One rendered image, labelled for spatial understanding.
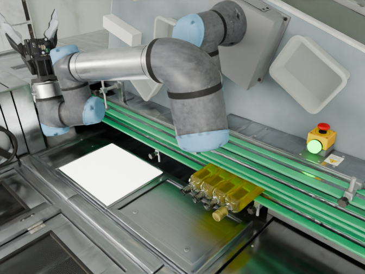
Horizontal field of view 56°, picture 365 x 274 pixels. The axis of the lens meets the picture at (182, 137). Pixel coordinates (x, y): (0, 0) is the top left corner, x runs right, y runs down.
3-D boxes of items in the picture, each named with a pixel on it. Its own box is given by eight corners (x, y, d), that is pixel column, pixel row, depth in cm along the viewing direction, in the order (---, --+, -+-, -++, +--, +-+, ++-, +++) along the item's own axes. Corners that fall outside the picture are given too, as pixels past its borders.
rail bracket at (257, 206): (264, 202, 136) (244, 220, 128) (265, 188, 133) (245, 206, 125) (272, 207, 134) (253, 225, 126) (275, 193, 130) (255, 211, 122)
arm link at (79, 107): (85, 88, 89) (50, 93, 92) (97, 128, 93) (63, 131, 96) (99, 80, 96) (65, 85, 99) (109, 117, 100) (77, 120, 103)
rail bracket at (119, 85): (129, 98, 193) (95, 111, 179) (126, 69, 185) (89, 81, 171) (134, 100, 190) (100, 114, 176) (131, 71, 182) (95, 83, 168)
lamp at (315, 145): (308, 148, 118) (304, 151, 116) (310, 137, 116) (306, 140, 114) (321, 153, 116) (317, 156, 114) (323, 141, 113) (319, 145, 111)
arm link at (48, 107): (77, 129, 103) (54, 131, 106) (70, 93, 101) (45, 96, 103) (62, 136, 96) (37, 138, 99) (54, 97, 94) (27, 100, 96)
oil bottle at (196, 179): (221, 165, 145) (186, 188, 132) (221, 154, 142) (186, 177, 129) (231, 170, 142) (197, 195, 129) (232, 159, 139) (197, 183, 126)
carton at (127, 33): (112, 13, 180) (102, 15, 176) (142, 32, 169) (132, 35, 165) (112, 24, 184) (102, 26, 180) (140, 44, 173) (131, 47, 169)
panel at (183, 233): (113, 145, 186) (55, 173, 165) (112, 141, 184) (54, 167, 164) (252, 226, 131) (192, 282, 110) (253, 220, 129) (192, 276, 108)
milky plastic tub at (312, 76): (324, 109, 118) (313, 117, 113) (278, 65, 124) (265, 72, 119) (361, 73, 105) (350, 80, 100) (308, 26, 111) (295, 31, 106)
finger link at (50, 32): (69, 11, 96) (55, 41, 95) (63, 15, 101) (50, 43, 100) (58, 5, 94) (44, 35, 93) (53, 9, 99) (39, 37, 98)
